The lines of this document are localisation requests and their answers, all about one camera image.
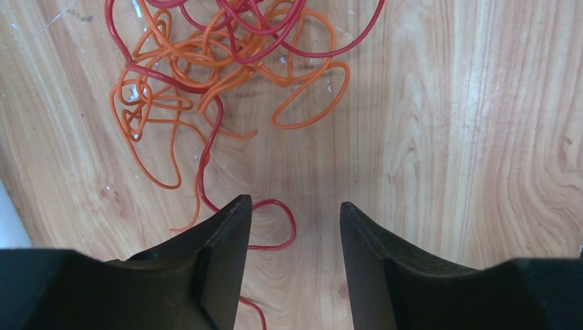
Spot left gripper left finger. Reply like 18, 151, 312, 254
1, 195, 252, 329

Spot tangled red and purple cables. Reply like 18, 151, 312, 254
109, 0, 351, 233

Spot white plastic bin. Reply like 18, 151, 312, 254
0, 181, 32, 249

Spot dark red wire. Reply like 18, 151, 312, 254
104, 0, 386, 330

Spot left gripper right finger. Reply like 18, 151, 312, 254
340, 201, 582, 329

